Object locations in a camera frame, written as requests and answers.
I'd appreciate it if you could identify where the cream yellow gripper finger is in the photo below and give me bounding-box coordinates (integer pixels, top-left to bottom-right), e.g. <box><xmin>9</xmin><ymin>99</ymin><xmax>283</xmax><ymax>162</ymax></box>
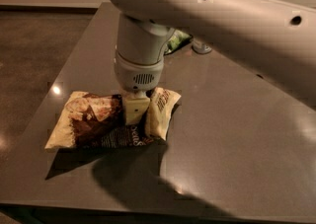
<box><xmin>122</xmin><ymin>91</ymin><xmax>150</xmax><ymax>125</ymax></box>

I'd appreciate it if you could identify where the brown chip bag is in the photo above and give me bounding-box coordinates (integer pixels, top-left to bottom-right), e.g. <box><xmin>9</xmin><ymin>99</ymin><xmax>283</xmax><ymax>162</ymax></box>
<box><xmin>45</xmin><ymin>87</ymin><xmax>181</xmax><ymax>150</ymax></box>

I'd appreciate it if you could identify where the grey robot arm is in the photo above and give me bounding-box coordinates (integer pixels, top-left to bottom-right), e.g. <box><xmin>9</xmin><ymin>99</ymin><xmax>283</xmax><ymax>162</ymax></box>
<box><xmin>111</xmin><ymin>0</ymin><xmax>316</xmax><ymax>108</ymax></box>

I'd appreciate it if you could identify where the green chip bag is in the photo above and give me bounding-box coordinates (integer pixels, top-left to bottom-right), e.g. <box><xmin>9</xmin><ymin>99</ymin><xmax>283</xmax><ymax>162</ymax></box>
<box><xmin>164</xmin><ymin>30</ymin><xmax>193</xmax><ymax>55</ymax></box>

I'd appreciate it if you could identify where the clear plastic water bottle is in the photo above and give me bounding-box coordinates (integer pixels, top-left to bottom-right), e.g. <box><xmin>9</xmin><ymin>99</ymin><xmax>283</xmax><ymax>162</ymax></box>
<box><xmin>192</xmin><ymin>38</ymin><xmax>211</xmax><ymax>54</ymax></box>

